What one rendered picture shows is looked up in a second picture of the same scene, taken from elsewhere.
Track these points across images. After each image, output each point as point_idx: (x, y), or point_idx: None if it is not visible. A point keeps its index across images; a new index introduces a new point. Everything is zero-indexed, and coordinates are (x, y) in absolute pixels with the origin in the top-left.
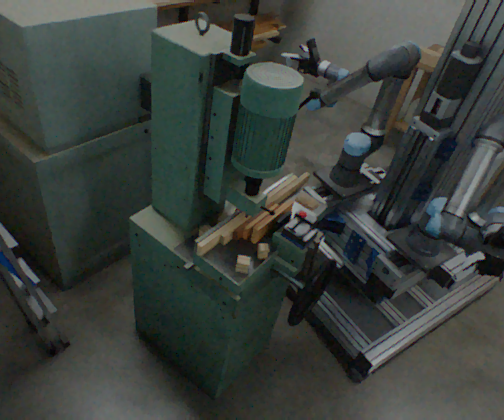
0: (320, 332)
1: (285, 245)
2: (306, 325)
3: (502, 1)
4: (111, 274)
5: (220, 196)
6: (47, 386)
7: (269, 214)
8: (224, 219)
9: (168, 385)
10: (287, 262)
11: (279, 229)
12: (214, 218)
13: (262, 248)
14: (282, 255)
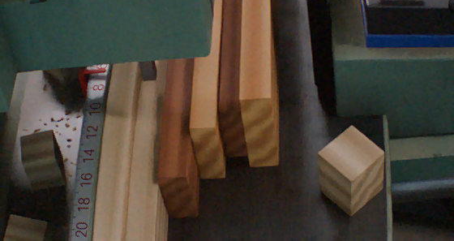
0: (447, 223)
1: (412, 75)
2: (408, 236)
3: None
4: None
5: (0, 75)
6: None
7: None
8: (44, 149)
9: None
10: (439, 134)
11: (336, 26)
12: (5, 169)
13: (353, 162)
14: (411, 122)
